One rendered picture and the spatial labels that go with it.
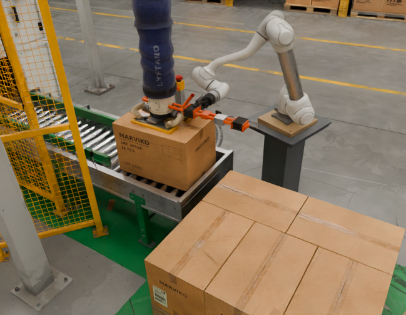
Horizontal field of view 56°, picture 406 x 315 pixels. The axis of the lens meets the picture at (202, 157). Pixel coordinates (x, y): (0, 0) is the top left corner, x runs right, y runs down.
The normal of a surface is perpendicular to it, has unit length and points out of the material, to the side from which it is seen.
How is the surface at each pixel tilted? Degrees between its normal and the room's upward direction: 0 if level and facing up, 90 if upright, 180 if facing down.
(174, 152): 90
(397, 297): 0
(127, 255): 0
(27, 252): 90
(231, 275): 0
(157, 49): 77
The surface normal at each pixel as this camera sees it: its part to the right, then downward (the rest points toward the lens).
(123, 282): -0.03, -0.83
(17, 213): 0.85, 0.28
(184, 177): -0.48, 0.50
